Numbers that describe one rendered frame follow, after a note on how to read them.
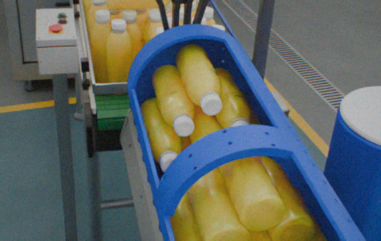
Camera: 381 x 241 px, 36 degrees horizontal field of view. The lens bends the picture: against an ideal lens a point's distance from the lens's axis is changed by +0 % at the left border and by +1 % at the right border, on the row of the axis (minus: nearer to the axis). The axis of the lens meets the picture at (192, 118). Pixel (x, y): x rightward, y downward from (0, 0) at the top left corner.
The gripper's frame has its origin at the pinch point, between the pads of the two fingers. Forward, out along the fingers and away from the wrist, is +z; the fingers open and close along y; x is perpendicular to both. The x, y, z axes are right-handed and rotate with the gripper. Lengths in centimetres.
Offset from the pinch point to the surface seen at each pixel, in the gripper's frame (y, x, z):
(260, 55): -37, -47, 27
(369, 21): -206, -265, 117
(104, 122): 16.4, -15.1, 28.4
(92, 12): 16.7, -45.9, 9.9
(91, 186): 19, -46, 75
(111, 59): 13.1, -26.1, 15.4
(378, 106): -46.7, 10.3, 12.5
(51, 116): 34, -158, 117
